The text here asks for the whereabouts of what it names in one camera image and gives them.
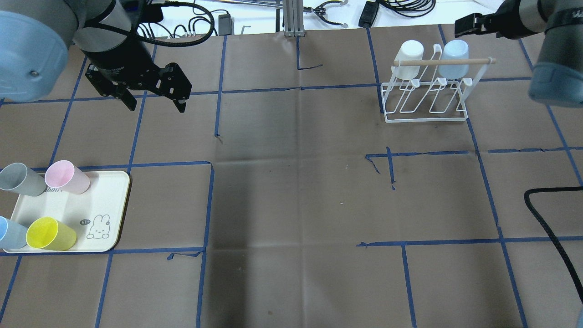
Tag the black power adapter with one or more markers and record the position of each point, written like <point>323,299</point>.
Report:
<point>368,14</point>

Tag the light blue plastic cup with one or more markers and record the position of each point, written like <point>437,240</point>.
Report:
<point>454,50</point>

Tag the aluminium frame post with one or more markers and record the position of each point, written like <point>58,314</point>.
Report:
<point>293,18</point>

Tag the grey plastic cup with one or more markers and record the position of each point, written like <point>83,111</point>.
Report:
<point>19,178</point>

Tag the pink plastic cup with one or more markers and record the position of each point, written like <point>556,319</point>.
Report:
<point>65,176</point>

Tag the cream serving tray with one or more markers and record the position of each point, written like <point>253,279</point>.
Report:
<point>96,216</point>

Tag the white plastic cup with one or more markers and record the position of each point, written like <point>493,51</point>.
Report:
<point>410,50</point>

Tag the white wire cup rack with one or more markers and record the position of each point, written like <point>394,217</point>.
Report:
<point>430,97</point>

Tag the yellow plastic cup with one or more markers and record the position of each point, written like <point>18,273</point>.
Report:
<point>49,234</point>

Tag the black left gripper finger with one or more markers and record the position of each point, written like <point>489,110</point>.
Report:
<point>174,85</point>
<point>105,87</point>

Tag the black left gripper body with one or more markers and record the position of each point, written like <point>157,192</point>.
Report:
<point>119,58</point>

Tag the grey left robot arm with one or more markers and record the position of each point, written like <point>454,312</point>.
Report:
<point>36,36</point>

